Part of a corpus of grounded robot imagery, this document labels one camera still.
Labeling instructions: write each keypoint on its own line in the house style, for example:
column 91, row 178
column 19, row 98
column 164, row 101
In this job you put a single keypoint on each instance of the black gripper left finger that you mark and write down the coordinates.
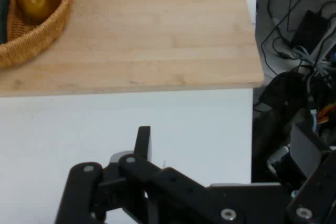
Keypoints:
column 162, row 182

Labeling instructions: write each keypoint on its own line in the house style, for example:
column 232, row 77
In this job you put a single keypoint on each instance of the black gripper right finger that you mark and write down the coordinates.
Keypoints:
column 312, row 197

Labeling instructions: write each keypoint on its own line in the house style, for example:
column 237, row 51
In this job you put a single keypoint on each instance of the dark green cucumber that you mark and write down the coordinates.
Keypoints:
column 3, row 6

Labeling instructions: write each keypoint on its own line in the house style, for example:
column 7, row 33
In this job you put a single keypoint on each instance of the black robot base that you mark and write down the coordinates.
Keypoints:
column 278, row 108

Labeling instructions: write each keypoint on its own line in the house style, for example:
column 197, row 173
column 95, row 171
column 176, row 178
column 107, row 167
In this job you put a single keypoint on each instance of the black power adapter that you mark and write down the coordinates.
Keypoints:
column 309, row 31

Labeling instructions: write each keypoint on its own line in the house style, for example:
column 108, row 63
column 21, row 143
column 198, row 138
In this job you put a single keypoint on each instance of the woven wicker basket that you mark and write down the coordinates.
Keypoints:
column 31, row 43

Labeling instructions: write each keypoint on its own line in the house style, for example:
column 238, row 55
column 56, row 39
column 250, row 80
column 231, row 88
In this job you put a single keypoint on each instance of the grey metal bracket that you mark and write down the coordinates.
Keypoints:
column 305, row 148

